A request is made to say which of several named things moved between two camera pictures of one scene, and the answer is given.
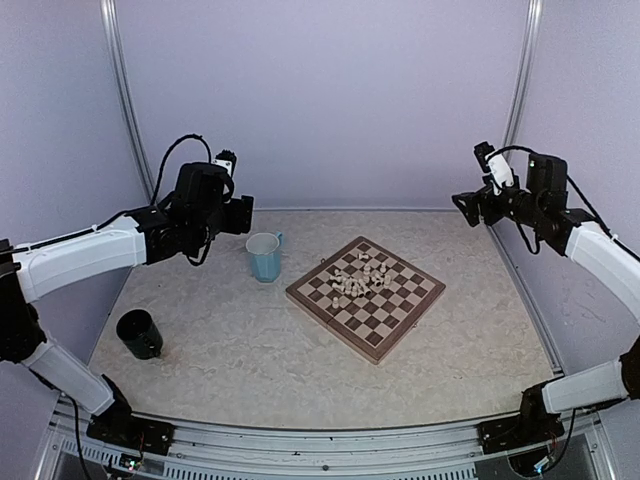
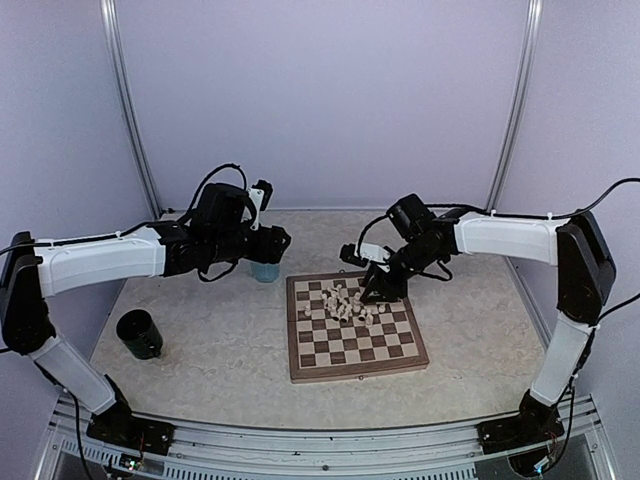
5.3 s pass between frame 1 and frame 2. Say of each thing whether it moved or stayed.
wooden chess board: moved
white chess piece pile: moved
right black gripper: moved
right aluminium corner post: stayed
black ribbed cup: stayed
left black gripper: moved
